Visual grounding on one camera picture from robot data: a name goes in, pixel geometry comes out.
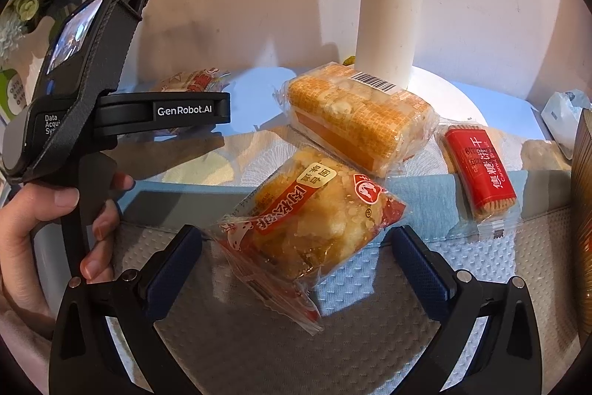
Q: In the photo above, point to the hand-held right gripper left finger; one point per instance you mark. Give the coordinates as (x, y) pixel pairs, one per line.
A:
(173, 274)

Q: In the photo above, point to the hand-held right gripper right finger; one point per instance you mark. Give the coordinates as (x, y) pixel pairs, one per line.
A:
(421, 270)

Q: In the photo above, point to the red striped cracker packet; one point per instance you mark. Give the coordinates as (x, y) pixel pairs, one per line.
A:
(194, 82)

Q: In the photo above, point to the golden bun packet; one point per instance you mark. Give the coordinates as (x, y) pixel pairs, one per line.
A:
(300, 210)

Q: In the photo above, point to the person's left hand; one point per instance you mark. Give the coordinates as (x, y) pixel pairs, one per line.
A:
(23, 237)

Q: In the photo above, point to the green box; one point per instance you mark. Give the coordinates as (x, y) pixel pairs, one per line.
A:
(13, 96)

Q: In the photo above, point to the red biscuit packet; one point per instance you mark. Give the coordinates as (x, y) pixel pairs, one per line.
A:
(481, 168)

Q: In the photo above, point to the yellow cake packet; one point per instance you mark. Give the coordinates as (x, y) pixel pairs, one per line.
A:
(351, 117)

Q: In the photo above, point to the beige snack packet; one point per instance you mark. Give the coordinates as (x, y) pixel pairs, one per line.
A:
(545, 154)

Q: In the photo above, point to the brown container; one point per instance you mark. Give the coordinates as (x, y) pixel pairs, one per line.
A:
(583, 214)

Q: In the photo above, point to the crumpled white plastic bag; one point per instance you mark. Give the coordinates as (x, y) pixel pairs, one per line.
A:
(564, 117)

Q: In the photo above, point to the white desk lamp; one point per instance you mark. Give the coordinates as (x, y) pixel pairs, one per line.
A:
(388, 20)

